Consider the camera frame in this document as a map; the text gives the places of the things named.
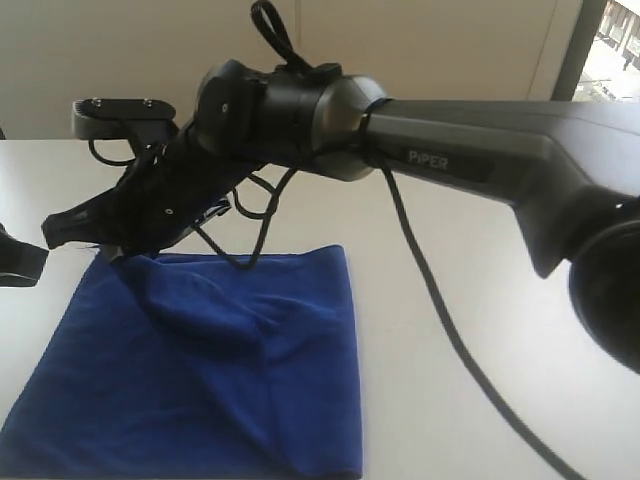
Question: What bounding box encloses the dark window frame post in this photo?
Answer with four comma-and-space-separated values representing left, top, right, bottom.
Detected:
551, 0, 607, 101

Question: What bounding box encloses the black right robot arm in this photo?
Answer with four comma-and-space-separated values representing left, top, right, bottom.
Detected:
42, 60, 639, 370

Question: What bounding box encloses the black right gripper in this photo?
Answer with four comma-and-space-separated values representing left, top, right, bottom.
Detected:
0, 124, 250, 288

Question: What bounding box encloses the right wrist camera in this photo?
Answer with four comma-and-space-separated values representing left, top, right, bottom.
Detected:
71, 97, 176, 140

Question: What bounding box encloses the blue towel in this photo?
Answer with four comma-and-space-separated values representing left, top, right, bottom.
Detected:
1, 245, 364, 479

